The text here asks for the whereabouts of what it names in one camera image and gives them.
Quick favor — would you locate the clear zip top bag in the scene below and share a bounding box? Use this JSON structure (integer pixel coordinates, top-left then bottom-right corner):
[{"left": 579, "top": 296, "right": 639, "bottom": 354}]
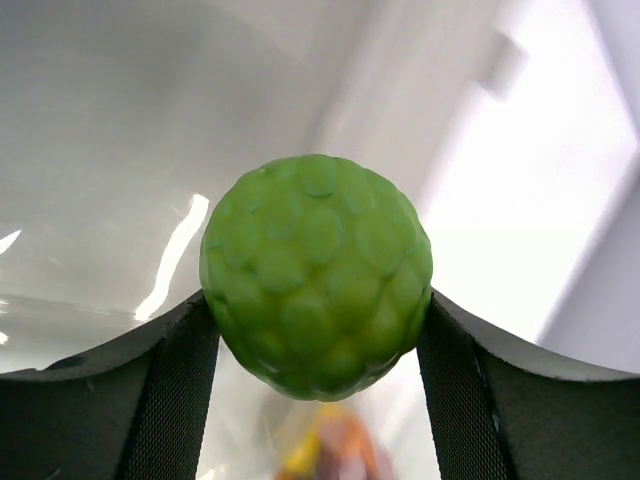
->
[{"left": 196, "top": 348, "right": 440, "bottom": 479}]

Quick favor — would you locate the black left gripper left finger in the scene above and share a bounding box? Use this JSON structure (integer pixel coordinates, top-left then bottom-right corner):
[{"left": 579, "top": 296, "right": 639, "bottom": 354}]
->
[{"left": 1, "top": 293, "right": 219, "bottom": 479}]

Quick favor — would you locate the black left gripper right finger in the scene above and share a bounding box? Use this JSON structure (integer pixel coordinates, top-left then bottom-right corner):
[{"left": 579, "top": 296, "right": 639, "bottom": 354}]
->
[{"left": 417, "top": 292, "right": 639, "bottom": 480}]

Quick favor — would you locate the clear plastic food bin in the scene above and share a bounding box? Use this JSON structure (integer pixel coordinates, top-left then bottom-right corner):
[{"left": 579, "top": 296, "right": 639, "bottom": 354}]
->
[{"left": 1, "top": 1, "right": 638, "bottom": 372}]

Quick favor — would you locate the green lime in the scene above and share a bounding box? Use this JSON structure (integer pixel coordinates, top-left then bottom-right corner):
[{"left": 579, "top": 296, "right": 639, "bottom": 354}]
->
[{"left": 199, "top": 154, "right": 433, "bottom": 402}]

